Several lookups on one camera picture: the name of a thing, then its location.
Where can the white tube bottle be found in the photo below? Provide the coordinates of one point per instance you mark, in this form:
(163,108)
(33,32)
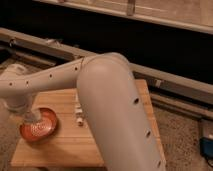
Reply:
(79,113)

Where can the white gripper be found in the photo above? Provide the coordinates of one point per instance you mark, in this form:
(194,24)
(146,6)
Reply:
(31,116)

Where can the wooden table board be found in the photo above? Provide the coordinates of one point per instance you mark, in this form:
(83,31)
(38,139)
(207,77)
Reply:
(69,146)

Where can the blue device on floor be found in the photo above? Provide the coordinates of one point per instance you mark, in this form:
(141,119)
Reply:
(206,148)

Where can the orange ceramic bowl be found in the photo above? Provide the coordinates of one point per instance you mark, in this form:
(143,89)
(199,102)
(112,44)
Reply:
(42,129)

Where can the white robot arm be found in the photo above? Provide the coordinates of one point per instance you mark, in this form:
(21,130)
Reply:
(109,98)

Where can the wooden ledge beam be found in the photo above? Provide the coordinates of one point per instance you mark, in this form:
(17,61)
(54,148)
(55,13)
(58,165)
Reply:
(195,15)

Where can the long metal rail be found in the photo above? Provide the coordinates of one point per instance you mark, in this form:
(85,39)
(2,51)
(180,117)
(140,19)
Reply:
(173,83)

